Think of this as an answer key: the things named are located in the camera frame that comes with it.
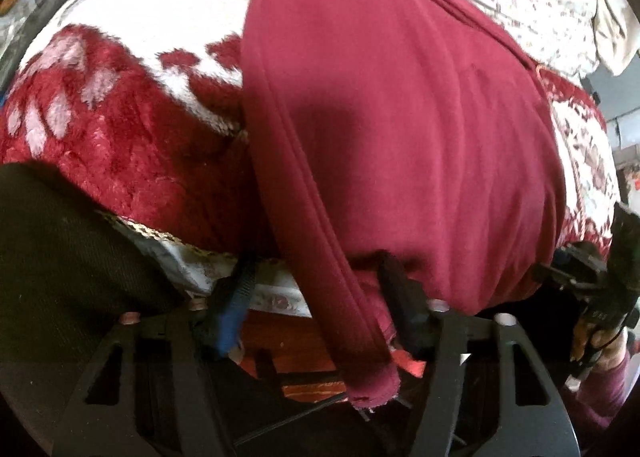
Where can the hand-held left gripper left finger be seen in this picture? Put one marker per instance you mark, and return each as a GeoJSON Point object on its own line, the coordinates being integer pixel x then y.
{"type": "Point", "coordinates": [227, 324]}

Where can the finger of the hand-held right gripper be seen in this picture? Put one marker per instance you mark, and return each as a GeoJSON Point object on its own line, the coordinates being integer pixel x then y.
{"type": "Point", "coordinates": [575, 264]}

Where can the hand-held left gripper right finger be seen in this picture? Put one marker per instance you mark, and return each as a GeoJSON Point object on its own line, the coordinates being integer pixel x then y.
{"type": "Point", "coordinates": [405, 307]}

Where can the red fleece sweater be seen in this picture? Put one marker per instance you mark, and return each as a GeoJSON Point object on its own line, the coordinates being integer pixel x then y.
{"type": "Point", "coordinates": [400, 112]}

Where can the person's right forearm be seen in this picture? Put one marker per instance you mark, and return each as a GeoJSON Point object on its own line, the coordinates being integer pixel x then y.
{"type": "Point", "coordinates": [600, 397]}

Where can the person's right hand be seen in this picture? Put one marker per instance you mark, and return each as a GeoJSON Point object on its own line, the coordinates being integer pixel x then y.
{"type": "Point", "coordinates": [607, 352]}

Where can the orange red board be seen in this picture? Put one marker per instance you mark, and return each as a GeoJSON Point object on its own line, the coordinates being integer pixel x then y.
{"type": "Point", "coordinates": [300, 352]}

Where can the white red floral fleece blanket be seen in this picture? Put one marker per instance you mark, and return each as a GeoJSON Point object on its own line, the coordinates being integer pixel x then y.
{"type": "Point", "coordinates": [125, 147]}

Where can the cream cloth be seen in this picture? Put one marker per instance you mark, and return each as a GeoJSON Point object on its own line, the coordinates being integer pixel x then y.
{"type": "Point", "coordinates": [612, 12]}

